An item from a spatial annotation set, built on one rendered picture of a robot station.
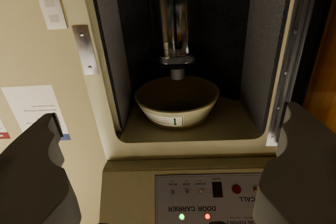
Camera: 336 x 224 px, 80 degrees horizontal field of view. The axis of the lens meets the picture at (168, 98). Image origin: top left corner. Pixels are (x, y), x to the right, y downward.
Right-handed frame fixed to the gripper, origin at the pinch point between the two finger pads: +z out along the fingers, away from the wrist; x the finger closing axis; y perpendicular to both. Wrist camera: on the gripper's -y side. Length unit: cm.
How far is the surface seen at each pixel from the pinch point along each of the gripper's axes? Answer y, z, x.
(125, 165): 21.8, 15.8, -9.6
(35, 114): 37, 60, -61
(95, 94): 7.8, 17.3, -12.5
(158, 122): 15.9, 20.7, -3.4
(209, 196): 25.0, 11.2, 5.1
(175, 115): 13.3, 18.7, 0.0
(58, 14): -2, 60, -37
